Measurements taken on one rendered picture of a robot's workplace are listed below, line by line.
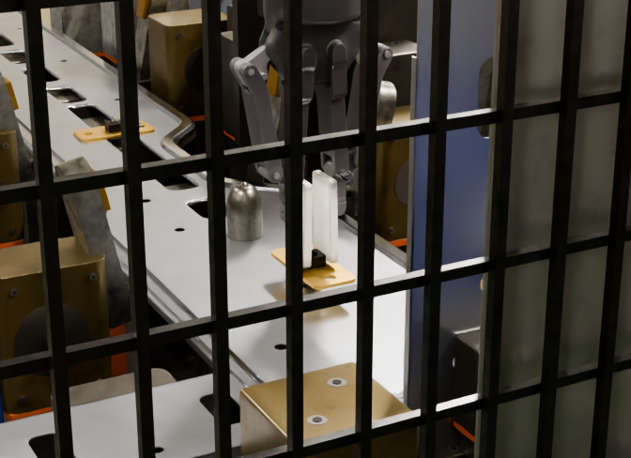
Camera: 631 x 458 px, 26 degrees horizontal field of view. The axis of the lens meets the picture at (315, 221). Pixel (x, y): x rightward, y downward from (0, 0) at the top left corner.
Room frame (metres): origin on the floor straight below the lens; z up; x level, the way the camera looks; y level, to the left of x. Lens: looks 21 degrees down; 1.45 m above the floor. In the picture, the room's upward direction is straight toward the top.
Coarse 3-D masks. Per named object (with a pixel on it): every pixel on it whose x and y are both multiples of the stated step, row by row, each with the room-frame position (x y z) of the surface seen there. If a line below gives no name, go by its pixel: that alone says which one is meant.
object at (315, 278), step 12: (276, 252) 1.04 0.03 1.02; (312, 252) 1.02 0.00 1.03; (312, 264) 1.01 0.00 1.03; (324, 264) 1.01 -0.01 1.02; (336, 264) 1.02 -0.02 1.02; (312, 276) 0.99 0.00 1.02; (324, 276) 0.99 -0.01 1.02; (336, 276) 0.99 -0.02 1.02; (348, 276) 0.99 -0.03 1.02; (324, 288) 0.97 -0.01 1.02
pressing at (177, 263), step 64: (0, 64) 1.73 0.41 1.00; (64, 64) 1.73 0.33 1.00; (64, 128) 1.45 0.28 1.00; (192, 128) 1.45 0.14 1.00; (192, 192) 1.24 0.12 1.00; (192, 256) 1.08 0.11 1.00; (256, 256) 1.08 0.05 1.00; (384, 256) 1.08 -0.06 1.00; (320, 320) 0.95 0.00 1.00; (384, 320) 0.95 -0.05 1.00; (256, 384) 0.86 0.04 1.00; (384, 384) 0.85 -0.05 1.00
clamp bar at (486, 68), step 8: (488, 64) 1.08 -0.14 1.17; (480, 72) 1.07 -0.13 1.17; (488, 72) 1.08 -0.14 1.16; (480, 80) 1.07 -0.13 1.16; (488, 80) 1.08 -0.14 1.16; (480, 88) 1.07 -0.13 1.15; (488, 88) 1.08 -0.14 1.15; (480, 96) 1.07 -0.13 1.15; (488, 96) 1.08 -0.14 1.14; (480, 104) 1.07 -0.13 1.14; (488, 104) 1.08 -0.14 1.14; (480, 128) 1.07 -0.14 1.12; (488, 128) 1.08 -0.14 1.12; (488, 136) 1.08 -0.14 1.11
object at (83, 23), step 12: (60, 12) 1.99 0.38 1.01; (72, 12) 1.99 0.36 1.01; (84, 12) 2.00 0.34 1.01; (96, 12) 2.01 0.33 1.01; (60, 24) 1.99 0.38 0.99; (72, 24) 1.99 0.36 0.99; (84, 24) 2.00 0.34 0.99; (96, 24) 2.00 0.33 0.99; (72, 36) 1.99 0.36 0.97; (84, 36) 2.00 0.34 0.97; (96, 36) 2.00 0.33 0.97; (96, 48) 2.00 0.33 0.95; (108, 60) 2.02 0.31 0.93
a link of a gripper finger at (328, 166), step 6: (348, 150) 1.03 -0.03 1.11; (348, 156) 1.02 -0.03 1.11; (330, 162) 1.02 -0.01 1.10; (348, 162) 1.02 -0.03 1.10; (324, 168) 1.03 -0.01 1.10; (330, 168) 1.02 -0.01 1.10; (348, 168) 1.02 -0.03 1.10; (354, 168) 1.03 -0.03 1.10; (330, 174) 1.02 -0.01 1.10; (336, 180) 1.02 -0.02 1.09; (342, 186) 1.02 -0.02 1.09; (342, 192) 1.02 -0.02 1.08; (342, 198) 1.02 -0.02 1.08; (342, 204) 1.02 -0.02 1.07; (342, 210) 1.02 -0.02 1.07
